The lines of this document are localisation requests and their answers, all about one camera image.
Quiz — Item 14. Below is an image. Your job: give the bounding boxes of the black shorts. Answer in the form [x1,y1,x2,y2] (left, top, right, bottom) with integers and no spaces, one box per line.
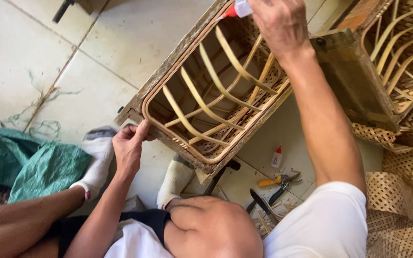
[44,209,172,258]

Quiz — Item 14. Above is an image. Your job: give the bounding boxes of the white red-nozzle glue bottle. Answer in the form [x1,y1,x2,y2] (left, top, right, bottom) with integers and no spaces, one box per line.
[218,0,254,21]
[271,145,283,168]

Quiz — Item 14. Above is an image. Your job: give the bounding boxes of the white grey sock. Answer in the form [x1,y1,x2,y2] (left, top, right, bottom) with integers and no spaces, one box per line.
[69,126,118,201]
[156,154,196,210]

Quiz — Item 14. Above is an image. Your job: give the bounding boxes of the green woven plastic sack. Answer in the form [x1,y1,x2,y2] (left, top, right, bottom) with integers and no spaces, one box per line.
[0,124,93,204]

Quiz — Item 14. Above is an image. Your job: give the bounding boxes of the yellow-handled pruning shears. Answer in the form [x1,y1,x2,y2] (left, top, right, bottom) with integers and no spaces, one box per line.
[257,168,303,207]

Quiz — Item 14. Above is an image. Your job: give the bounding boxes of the person's left hand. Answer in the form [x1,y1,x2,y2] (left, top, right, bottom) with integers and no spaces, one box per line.
[112,119,157,177]

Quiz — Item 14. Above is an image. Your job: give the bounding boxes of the white shirt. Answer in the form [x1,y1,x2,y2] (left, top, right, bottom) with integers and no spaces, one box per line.
[103,181,369,258]

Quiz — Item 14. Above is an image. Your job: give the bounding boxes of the green loose threads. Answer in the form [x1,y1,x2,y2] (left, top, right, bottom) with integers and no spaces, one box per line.
[0,67,82,138]

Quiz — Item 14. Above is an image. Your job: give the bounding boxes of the person's leg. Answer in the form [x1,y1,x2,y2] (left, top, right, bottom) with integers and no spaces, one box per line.
[0,186,87,258]
[163,196,264,258]

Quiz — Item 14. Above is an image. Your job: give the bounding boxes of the person's right hand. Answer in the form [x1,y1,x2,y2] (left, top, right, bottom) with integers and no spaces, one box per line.
[247,0,316,64]

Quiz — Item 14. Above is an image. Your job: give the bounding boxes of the woven bamboo basket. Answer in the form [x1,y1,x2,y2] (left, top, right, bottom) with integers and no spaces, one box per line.
[141,10,293,165]
[360,0,413,116]

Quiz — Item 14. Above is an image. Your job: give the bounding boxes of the heap of woven bamboo sheets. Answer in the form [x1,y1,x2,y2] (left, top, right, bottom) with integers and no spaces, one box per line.
[351,90,413,258]

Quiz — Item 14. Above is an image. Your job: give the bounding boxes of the person's right leg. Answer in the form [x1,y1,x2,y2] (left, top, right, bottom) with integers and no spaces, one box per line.
[163,196,264,258]

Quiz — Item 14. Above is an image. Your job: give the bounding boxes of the black knife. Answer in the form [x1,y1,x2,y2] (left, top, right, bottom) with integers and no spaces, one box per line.
[245,188,276,216]

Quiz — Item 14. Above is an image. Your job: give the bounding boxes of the weathered wooden basket mould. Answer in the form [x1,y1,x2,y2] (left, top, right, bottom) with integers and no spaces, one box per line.
[114,0,294,187]
[310,0,413,133]

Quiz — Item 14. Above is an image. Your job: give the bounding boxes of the black metal stand bar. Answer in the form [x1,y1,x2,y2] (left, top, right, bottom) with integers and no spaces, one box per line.
[203,159,241,196]

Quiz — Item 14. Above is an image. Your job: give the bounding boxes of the person's left leg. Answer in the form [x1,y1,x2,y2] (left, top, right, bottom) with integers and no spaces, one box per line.
[0,186,87,258]

